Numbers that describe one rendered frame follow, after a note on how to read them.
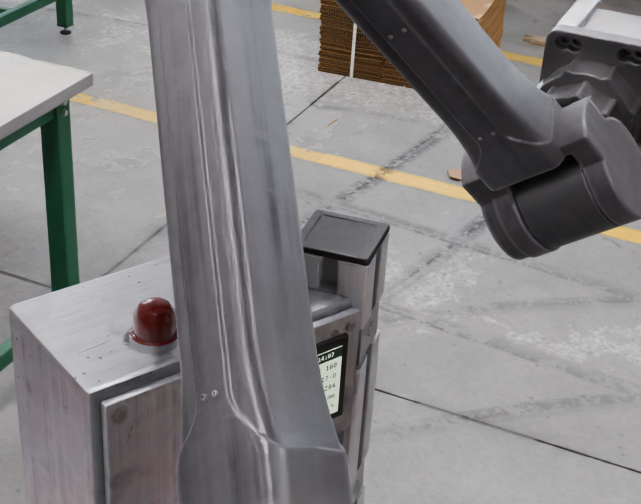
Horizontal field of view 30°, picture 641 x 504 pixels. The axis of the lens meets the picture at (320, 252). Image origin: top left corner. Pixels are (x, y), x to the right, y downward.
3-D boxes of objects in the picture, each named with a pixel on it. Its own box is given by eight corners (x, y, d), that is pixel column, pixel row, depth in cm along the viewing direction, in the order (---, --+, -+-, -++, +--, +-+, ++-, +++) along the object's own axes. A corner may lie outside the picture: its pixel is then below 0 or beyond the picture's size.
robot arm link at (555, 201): (596, 88, 90) (534, 114, 94) (562, 138, 82) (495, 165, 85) (648, 193, 92) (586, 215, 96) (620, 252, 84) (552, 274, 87)
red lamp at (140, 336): (120, 335, 62) (118, 297, 61) (164, 320, 63) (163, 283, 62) (145, 360, 60) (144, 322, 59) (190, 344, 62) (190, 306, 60)
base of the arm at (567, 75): (631, 180, 100) (660, 42, 94) (610, 221, 93) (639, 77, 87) (531, 156, 103) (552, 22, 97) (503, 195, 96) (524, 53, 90)
